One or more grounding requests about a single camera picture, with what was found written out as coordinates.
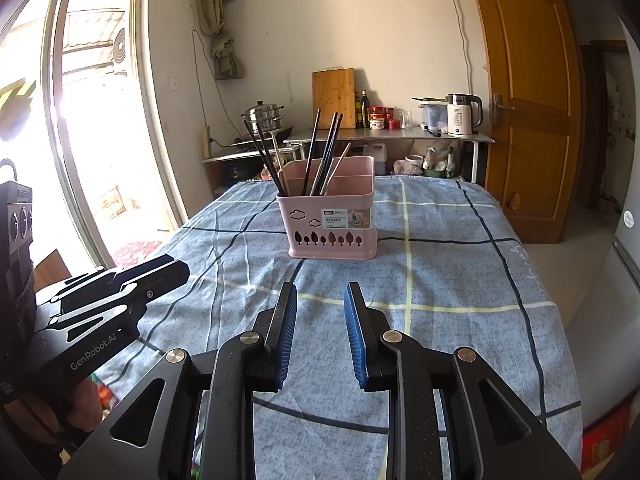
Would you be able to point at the metal kitchen table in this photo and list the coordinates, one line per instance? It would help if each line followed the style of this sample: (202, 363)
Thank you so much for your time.
(400, 134)

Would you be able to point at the dark sauce bottle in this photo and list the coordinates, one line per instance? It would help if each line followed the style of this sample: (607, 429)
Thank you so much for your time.
(365, 110)
(357, 112)

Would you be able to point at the beige power strip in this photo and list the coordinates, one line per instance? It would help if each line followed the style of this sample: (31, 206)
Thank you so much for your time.
(205, 142)

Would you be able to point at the crumpled plastic bags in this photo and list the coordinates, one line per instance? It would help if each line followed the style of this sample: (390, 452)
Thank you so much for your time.
(440, 160)

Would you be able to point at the grey refrigerator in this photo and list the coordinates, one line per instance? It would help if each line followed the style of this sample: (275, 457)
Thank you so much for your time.
(615, 285)

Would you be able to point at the clear glass cup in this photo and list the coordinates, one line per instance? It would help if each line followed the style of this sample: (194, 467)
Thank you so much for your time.
(406, 120)

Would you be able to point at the light wooden chopstick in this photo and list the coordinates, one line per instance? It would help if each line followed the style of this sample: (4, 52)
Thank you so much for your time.
(340, 165)
(277, 160)

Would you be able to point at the black cooktop stove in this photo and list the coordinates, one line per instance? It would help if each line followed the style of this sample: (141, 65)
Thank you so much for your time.
(250, 142)

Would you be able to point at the metal stove stand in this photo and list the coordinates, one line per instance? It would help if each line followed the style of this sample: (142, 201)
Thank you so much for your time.
(225, 157)

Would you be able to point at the white printed jar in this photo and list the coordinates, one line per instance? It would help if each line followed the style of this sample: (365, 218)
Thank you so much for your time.
(378, 123)

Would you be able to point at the white framed glass door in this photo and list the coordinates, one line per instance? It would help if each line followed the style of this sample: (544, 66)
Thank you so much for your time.
(90, 135)

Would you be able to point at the white plastic jug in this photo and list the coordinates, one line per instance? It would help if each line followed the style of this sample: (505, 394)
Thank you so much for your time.
(375, 160)

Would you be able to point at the wooden door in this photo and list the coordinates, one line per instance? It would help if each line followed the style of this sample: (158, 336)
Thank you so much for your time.
(525, 85)

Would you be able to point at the brown wooden furniture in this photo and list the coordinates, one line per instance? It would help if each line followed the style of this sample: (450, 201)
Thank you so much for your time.
(50, 267)

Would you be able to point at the kitchen knife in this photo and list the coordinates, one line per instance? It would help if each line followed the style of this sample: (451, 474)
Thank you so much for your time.
(433, 131)

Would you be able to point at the white electric kettle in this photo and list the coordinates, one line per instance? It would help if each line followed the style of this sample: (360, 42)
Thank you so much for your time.
(460, 117)

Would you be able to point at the bamboo cutting board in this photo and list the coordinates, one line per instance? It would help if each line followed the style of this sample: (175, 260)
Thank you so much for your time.
(332, 100)

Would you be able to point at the steel steamer pot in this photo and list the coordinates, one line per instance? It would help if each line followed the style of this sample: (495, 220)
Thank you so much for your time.
(265, 117)

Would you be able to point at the person's left hand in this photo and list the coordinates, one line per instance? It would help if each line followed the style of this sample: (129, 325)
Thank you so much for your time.
(85, 405)

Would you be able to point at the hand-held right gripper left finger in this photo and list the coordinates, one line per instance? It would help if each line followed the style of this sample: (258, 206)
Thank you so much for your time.
(286, 340)

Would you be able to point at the red patterned mat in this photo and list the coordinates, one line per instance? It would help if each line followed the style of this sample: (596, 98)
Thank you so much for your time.
(136, 251)

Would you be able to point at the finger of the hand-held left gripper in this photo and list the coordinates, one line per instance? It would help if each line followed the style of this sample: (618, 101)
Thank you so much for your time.
(160, 280)
(95, 285)

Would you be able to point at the white round container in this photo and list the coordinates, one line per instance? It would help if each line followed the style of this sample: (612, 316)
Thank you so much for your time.
(413, 164)

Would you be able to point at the black kitchen utensil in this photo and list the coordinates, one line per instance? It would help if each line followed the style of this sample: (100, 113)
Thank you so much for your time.
(430, 99)

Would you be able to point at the water filter pitcher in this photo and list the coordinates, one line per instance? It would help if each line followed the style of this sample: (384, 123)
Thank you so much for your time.
(433, 116)

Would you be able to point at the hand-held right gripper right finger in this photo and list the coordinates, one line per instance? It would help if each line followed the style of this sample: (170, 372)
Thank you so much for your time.
(356, 340)

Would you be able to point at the pink plastic utensil basket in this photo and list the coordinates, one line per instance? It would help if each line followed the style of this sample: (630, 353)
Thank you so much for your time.
(330, 240)

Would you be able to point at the outdoor air conditioner unit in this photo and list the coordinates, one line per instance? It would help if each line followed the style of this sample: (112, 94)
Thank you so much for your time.
(119, 50)

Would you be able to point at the knotted beige curtain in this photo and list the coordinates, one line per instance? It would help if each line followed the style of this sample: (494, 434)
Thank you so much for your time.
(222, 45)

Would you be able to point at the blue plaid cloth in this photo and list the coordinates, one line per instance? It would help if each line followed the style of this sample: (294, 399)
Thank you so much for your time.
(450, 270)

